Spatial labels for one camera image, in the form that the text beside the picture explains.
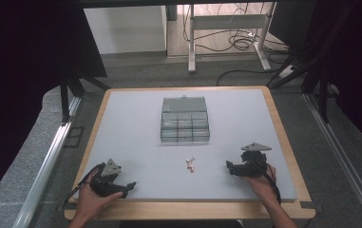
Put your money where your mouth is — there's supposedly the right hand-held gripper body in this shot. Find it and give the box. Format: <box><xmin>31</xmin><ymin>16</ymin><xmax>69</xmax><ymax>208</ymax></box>
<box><xmin>232</xmin><ymin>142</ymin><xmax>273</xmax><ymax>179</ymax></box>

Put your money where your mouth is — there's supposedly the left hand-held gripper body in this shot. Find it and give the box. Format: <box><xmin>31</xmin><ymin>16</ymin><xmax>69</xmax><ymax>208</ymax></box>
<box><xmin>89</xmin><ymin>158</ymin><xmax>123</xmax><ymax>198</ymax></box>

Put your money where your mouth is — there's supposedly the clear plastic compartment box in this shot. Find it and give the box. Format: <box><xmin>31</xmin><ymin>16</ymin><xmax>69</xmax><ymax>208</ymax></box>
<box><xmin>160</xmin><ymin>95</ymin><xmax>211</xmax><ymax>143</ymax></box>

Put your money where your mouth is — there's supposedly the person's right hand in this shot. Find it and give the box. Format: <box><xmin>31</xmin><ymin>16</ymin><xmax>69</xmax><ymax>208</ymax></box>
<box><xmin>240</xmin><ymin>163</ymin><xmax>280</xmax><ymax>204</ymax></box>

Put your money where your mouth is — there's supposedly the person's left hand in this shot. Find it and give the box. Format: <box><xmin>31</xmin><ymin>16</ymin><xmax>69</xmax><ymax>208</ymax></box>
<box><xmin>75</xmin><ymin>180</ymin><xmax>124</xmax><ymax>223</ymax></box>

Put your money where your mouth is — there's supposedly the grey table mat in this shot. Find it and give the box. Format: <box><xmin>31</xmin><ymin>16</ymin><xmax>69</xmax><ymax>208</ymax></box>
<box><xmin>71</xmin><ymin>88</ymin><xmax>298</xmax><ymax>202</ymax></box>

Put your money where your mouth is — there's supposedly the wooden table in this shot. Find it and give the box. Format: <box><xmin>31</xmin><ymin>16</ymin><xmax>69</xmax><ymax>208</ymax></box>
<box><xmin>64</xmin><ymin>85</ymin><xmax>317</xmax><ymax>221</ymax></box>

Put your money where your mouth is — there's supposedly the black tripod stand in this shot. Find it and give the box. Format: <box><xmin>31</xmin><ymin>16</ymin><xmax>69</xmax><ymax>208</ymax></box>
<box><xmin>59</xmin><ymin>71</ymin><xmax>110</xmax><ymax>125</ymax></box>

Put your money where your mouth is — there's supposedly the black metal stand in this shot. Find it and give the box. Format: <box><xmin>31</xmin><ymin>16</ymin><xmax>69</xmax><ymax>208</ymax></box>
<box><xmin>266</xmin><ymin>47</ymin><xmax>339</xmax><ymax>124</ymax></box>

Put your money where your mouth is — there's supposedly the white power strip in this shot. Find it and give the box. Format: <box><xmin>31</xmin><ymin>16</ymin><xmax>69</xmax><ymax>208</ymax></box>
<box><xmin>277</xmin><ymin>65</ymin><xmax>296</xmax><ymax>80</ymax></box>

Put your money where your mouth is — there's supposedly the black curtain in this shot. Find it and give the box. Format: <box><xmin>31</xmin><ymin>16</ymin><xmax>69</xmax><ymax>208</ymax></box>
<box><xmin>0</xmin><ymin>0</ymin><xmax>108</xmax><ymax>210</ymax></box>
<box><xmin>268</xmin><ymin>0</ymin><xmax>362</xmax><ymax>156</ymax></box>

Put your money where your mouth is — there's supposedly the white cabinet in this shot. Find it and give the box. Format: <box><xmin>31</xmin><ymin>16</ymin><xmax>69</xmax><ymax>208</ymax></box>
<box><xmin>83</xmin><ymin>5</ymin><xmax>168</xmax><ymax>55</ymax></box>

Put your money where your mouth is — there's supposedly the left hand-held gripper black cable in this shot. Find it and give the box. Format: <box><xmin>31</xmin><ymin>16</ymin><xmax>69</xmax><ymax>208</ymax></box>
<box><xmin>64</xmin><ymin>162</ymin><xmax>105</xmax><ymax>204</ymax></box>

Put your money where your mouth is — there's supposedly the hand-held gripper black cable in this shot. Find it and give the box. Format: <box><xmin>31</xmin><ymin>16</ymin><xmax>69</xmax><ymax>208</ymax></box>
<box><xmin>262</xmin><ymin>162</ymin><xmax>283</xmax><ymax>205</ymax></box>
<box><xmin>64</xmin><ymin>162</ymin><xmax>105</xmax><ymax>204</ymax></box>

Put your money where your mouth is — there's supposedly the right hand-held gripper black cable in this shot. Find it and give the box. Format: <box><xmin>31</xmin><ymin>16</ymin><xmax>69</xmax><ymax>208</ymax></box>
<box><xmin>262</xmin><ymin>162</ymin><xmax>283</xmax><ymax>205</ymax></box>

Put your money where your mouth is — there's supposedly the silver metal floor rail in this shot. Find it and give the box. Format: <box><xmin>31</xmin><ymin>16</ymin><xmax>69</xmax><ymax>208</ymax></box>
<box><xmin>11</xmin><ymin>96</ymin><xmax>83</xmax><ymax>228</ymax></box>
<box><xmin>304</xmin><ymin>92</ymin><xmax>362</xmax><ymax>228</ymax></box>

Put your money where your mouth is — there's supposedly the black floor cable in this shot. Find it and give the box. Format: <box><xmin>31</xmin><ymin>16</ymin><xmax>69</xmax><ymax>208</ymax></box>
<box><xmin>216</xmin><ymin>66</ymin><xmax>279</xmax><ymax>87</ymax></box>

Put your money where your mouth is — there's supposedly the tangle of floor cables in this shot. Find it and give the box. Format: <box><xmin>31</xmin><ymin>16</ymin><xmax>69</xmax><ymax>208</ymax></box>
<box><xmin>182</xmin><ymin>2</ymin><xmax>290</xmax><ymax>53</ymax></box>

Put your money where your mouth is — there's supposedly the white metal desk frame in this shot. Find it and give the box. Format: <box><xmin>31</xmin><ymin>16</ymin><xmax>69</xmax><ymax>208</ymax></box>
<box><xmin>187</xmin><ymin>2</ymin><xmax>276</xmax><ymax>74</ymax></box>

